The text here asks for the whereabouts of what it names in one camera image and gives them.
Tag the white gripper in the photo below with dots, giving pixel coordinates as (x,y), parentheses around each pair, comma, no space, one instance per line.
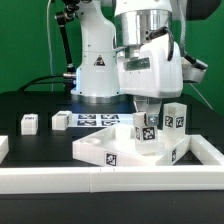
(151,75)

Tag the white square table top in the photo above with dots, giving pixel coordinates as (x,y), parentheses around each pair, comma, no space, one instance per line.
(117,146)

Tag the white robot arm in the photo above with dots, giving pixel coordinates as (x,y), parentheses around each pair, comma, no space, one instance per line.
(128,47)

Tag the apriltag base marker sheet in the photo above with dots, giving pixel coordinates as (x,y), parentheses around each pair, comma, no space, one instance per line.
(100,120)

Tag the white right fence piece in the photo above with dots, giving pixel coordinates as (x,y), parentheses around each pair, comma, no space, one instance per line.
(205,152)

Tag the white fence piece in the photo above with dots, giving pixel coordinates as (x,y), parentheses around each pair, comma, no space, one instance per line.
(4,148)
(205,152)

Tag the white front fence bar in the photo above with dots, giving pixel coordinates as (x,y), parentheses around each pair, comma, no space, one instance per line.
(107,179)

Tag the white left fence piece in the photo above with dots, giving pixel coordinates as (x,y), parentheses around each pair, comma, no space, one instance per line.
(4,148)

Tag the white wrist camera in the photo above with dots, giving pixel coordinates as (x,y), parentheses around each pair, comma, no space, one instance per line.
(193,72)

